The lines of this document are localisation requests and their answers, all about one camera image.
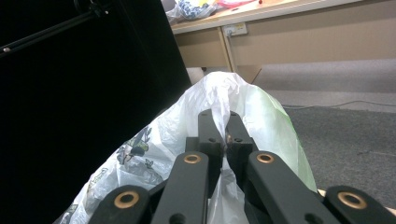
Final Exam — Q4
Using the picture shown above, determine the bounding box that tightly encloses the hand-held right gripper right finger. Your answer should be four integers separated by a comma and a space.
225, 111, 259, 160

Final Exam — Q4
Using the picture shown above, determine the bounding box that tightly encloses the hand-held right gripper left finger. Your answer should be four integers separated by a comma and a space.
186, 108, 225, 159

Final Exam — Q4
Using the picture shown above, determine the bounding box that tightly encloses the white printed plastic trash bag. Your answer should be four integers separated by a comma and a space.
52, 71, 318, 224

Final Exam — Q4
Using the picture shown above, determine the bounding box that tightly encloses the beige wooden desk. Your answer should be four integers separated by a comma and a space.
170, 0, 396, 86

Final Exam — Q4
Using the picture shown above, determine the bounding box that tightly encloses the blue printed plastic bag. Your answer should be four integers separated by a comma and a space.
164, 0, 219, 25

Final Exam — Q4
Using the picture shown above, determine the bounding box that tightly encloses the black curtain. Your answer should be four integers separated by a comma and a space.
0, 0, 193, 224

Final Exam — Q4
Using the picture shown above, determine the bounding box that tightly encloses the red flat object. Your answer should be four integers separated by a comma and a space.
217, 0, 257, 9

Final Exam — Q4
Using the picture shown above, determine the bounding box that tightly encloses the black metal stand pole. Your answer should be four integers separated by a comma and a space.
0, 0, 110, 60

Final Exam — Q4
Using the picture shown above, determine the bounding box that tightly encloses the white wall socket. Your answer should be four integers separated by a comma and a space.
222, 21, 249, 37

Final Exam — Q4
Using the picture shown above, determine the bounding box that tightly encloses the grey floor cable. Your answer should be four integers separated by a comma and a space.
281, 99, 396, 110

